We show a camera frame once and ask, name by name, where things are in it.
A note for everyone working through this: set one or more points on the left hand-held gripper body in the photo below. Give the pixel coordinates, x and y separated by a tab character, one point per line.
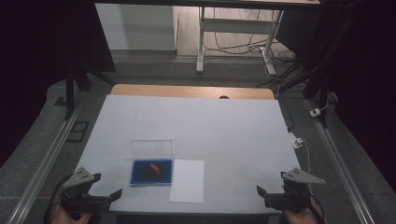
81	199

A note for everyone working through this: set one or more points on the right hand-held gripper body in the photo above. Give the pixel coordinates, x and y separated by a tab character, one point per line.
289	197

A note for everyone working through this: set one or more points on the blue ink pad box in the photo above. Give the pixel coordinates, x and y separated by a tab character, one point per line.
151	175

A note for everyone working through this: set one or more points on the red stamp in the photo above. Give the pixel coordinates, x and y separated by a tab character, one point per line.
154	168

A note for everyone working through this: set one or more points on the person's right hand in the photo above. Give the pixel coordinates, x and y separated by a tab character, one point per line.
300	218

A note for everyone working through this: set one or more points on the person's left hand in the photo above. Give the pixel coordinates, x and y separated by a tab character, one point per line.
67	218

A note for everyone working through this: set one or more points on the white power adapter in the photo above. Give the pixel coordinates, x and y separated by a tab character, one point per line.
296	142

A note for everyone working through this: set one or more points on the white plug connector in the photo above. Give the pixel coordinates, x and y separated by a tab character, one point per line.
315	112

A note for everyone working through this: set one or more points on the white paper sheet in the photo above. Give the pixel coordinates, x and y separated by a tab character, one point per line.
188	183

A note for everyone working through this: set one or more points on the white table cover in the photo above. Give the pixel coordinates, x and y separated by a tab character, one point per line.
218	130

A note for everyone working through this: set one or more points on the black metal stand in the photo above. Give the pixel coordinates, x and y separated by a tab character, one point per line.
316	84
70	90

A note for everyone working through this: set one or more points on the wooden table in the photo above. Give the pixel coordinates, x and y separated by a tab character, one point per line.
186	91

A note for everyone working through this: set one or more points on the black curtain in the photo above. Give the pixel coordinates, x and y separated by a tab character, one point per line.
37	62
364	77

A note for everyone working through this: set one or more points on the aluminium floor rail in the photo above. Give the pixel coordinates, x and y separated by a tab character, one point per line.
46	161
339	168

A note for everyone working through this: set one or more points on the white desk frame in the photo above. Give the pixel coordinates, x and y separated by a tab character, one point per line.
236	26

